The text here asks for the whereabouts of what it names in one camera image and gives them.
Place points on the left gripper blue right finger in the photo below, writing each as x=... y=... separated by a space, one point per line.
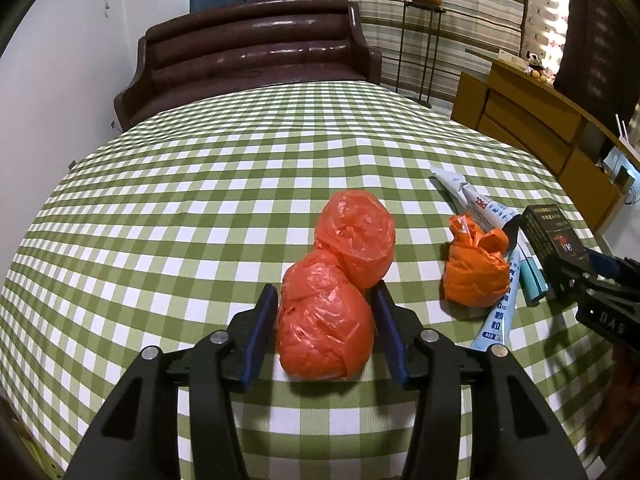
x=388 y=333

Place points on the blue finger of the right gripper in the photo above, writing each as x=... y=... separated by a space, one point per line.
x=604 y=265

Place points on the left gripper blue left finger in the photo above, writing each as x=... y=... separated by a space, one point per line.
x=264 y=316

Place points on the red plastic bag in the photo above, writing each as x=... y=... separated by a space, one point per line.
x=325 y=327
x=360 y=233

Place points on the black cigarette carton box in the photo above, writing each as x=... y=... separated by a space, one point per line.
x=554 y=241

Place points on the teal white toothpaste tube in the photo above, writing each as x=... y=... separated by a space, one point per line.
x=533 y=283

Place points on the orange crumpled plastic bag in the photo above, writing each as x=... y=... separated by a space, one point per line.
x=476 y=273

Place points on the wooden tv cabinet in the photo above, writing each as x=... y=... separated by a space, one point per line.
x=526 y=113

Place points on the light blue tube package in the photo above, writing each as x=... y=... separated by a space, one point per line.
x=497 y=326

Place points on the white blue snack packet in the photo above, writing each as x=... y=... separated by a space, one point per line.
x=485 y=211

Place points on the white wifi router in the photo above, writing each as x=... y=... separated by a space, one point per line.
x=624 y=138

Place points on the purple curtain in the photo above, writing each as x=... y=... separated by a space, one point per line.
x=599 y=69

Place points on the mickey mouse plush toy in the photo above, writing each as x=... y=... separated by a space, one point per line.
x=535 y=68

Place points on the striped curtain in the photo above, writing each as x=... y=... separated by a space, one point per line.
x=425 y=52

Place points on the dark brown leather sofa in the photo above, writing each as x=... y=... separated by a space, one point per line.
x=245 y=46

